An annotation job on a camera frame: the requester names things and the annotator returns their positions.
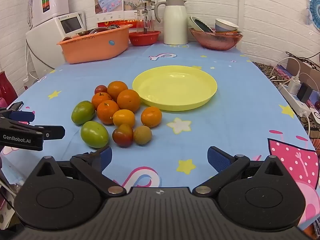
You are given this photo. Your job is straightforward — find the yellow plastic plate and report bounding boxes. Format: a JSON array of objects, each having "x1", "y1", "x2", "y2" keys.
[{"x1": 132, "y1": 65, "x2": 218, "y2": 111}]

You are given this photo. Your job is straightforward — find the white power strip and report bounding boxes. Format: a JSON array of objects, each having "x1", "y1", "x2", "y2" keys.
[{"x1": 279, "y1": 84, "x2": 320, "y2": 122}]

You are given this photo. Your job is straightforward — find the pink glass bowl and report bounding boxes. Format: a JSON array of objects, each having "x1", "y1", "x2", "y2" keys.
[{"x1": 189, "y1": 28, "x2": 243, "y2": 51}]

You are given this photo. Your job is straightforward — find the white cabinet appliance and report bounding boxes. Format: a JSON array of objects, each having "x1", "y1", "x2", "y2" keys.
[{"x1": 26, "y1": 17, "x2": 66, "y2": 78}]

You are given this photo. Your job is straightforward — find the white charger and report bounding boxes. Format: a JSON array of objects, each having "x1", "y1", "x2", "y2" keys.
[{"x1": 287, "y1": 79, "x2": 301, "y2": 95}]

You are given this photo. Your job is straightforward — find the blue round wall decoration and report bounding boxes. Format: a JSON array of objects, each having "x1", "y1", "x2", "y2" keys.
[{"x1": 306, "y1": 0, "x2": 320, "y2": 32}]

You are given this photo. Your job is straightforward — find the yellowish orange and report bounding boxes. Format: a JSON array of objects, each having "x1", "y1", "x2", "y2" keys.
[{"x1": 112, "y1": 109, "x2": 136, "y2": 128}]

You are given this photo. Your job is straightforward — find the brown patterned cloth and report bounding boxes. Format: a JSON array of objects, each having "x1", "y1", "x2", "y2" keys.
[{"x1": 252, "y1": 61, "x2": 320, "y2": 142}]

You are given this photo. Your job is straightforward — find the orange plastic basin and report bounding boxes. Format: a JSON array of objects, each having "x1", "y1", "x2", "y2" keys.
[{"x1": 56, "y1": 24, "x2": 133, "y2": 64}]

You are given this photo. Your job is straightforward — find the cardboard box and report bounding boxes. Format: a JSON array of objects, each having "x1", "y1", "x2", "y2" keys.
[{"x1": 286, "y1": 57, "x2": 320, "y2": 88}]

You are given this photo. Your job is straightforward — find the glass pitcher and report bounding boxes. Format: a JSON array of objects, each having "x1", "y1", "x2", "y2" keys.
[{"x1": 136, "y1": 3, "x2": 155, "y2": 34}]

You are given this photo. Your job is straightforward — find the black power adapter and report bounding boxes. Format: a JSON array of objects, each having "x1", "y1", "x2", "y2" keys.
[{"x1": 297, "y1": 82, "x2": 313, "y2": 103}]

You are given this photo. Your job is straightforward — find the small brown fruit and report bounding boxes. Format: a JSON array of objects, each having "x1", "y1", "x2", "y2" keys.
[{"x1": 133, "y1": 126, "x2": 153, "y2": 145}]

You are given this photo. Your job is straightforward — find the mandarin with stem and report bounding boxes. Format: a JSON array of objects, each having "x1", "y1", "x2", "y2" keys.
[
  {"x1": 97, "y1": 100, "x2": 120, "y2": 125},
  {"x1": 91, "y1": 92, "x2": 112, "y2": 110}
]

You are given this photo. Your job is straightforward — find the white water purifier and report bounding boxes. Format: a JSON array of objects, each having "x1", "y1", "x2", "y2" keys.
[{"x1": 29, "y1": 0, "x2": 70, "y2": 28}]

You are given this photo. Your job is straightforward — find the blue printed tablecloth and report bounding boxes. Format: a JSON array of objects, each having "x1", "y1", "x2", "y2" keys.
[{"x1": 0, "y1": 41, "x2": 319, "y2": 233}]

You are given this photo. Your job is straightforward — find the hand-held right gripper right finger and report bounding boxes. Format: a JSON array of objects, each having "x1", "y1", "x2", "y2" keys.
[{"x1": 192, "y1": 145, "x2": 288, "y2": 197}]

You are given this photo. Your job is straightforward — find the red plastic basket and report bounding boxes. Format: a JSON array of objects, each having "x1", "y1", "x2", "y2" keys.
[{"x1": 129, "y1": 30, "x2": 161, "y2": 47}]

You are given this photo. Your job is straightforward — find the round orange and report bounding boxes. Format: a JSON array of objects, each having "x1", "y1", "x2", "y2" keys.
[
  {"x1": 141, "y1": 106, "x2": 163, "y2": 128},
  {"x1": 107, "y1": 81, "x2": 129, "y2": 102}
]

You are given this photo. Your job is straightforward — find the dark green bowl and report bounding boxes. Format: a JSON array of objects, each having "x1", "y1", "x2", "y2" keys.
[{"x1": 188, "y1": 16, "x2": 215, "y2": 33}]

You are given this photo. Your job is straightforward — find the white appliance with screen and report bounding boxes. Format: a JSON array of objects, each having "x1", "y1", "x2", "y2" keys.
[{"x1": 51, "y1": 11, "x2": 87, "y2": 34}]

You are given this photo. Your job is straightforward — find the white wall pipe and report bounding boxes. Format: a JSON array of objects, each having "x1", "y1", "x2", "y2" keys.
[{"x1": 236, "y1": 0, "x2": 245, "y2": 55}]

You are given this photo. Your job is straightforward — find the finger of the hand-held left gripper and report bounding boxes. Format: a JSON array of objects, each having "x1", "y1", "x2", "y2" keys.
[
  {"x1": 0, "y1": 101, "x2": 36, "y2": 124},
  {"x1": 0, "y1": 116, "x2": 66, "y2": 141}
]

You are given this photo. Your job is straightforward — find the grey purifier hose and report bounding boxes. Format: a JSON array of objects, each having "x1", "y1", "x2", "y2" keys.
[{"x1": 27, "y1": 0, "x2": 36, "y2": 27}]

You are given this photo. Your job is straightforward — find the white cable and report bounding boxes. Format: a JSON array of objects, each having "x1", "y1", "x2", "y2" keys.
[{"x1": 269, "y1": 57, "x2": 292, "y2": 81}]

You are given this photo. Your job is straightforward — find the red vase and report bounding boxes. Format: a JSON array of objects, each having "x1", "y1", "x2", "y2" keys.
[{"x1": 0, "y1": 71, "x2": 18, "y2": 101}]

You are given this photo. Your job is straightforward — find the white thermos jug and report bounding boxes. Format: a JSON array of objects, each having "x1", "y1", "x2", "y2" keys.
[{"x1": 154, "y1": 0, "x2": 188, "y2": 45}]

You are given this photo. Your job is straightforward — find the large orange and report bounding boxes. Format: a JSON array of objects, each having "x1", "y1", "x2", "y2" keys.
[{"x1": 117, "y1": 89, "x2": 141, "y2": 113}]

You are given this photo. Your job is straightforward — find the white and blue bowl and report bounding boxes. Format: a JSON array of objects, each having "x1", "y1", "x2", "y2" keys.
[{"x1": 215, "y1": 18, "x2": 239, "y2": 33}]

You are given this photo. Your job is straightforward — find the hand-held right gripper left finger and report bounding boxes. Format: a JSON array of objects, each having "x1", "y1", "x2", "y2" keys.
[{"x1": 31, "y1": 145, "x2": 127, "y2": 197}]

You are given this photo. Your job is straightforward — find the red and yellow plum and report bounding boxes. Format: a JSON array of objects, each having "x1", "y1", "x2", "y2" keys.
[{"x1": 112, "y1": 124, "x2": 134, "y2": 148}]

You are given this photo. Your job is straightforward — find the bedding wall poster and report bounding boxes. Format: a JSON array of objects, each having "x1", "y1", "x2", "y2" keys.
[{"x1": 94, "y1": 0, "x2": 157, "y2": 28}]

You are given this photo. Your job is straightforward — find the green mango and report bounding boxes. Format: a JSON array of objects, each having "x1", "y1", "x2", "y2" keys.
[
  {"x1": 71, "y1": 101, "x2": 96, "y2": 125},
  {"x1": 80, "y1": 121, "x2": 109, "y2": 148}
]

